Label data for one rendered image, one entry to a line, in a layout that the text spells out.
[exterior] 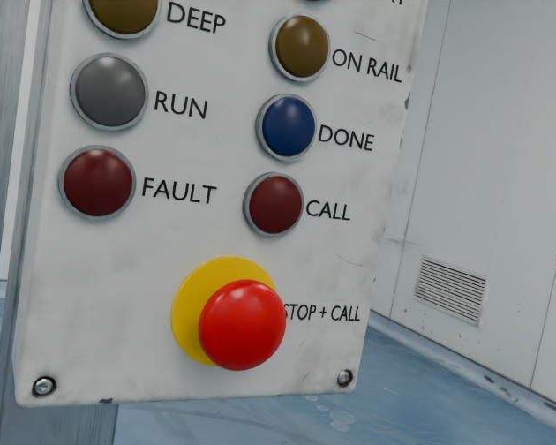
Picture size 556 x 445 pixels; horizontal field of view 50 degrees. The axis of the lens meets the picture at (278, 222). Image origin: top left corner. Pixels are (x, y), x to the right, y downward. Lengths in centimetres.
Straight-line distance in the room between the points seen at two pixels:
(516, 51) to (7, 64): 297
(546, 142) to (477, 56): 80
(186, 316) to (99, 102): 10
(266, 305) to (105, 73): 11
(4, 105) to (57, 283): 116
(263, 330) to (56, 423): 14
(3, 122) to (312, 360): 117
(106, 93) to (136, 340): 11
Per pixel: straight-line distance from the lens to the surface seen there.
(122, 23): 25
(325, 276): 30
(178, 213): 26
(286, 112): 27
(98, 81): 24
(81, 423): 35
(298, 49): 27
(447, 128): 403
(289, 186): 27
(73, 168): 24
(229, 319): 25
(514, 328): 354
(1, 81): 141
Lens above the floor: 107
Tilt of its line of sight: 6 degrees down
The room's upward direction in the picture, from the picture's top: 10 degrees clockwise
